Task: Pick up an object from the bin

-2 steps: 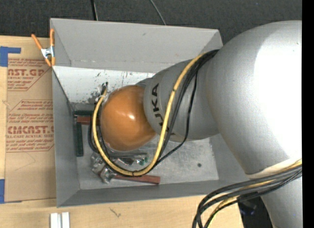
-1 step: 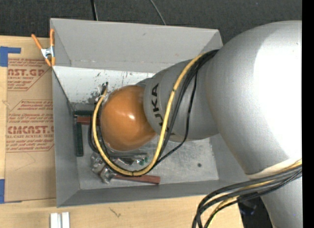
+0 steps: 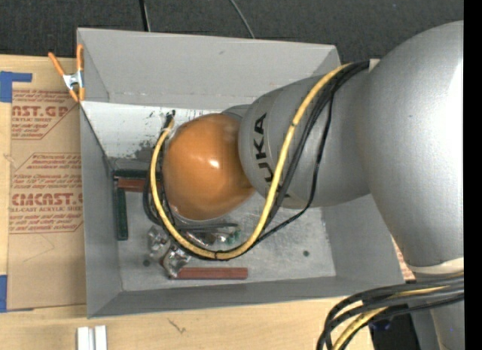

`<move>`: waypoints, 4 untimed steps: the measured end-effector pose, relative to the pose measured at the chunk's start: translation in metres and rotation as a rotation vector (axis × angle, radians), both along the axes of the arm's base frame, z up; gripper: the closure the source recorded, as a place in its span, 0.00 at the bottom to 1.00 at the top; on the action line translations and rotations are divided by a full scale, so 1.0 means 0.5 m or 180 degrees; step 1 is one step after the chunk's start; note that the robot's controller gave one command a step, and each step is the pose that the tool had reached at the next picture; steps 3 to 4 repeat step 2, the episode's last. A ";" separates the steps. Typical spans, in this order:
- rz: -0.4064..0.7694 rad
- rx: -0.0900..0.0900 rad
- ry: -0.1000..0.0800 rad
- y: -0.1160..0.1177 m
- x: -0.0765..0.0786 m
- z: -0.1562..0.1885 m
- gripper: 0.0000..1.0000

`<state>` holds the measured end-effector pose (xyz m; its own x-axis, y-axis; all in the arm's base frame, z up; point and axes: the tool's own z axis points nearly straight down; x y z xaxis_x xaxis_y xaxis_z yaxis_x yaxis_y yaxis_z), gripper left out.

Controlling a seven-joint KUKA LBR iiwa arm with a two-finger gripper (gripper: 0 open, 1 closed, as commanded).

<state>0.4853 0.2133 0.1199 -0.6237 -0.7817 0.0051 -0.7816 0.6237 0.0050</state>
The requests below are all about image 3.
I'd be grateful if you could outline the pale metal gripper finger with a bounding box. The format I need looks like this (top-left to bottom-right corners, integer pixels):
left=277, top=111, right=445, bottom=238
left=159, top=245, right=192, bottom=280
left=146, top=226, right=169, bottom=261

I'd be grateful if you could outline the red-brown flat block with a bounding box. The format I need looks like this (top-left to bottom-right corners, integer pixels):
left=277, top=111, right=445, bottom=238
left=177, top=266, right=249, bottom=281
left=114, top=175, right=163, bottom=192

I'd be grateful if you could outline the dark green flat block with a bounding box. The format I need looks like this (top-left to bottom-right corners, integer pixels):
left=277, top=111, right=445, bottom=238
left=117, top=188, right=130, bottom=242

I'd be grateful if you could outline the grey metal bin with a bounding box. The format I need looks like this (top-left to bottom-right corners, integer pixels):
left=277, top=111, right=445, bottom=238
left=76, top=27, right=406, bottom=319

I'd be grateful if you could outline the brown cardboard board, red print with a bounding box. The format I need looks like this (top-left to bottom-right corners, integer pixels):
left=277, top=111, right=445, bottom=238
left=0, top=53, right=88, bottom=314

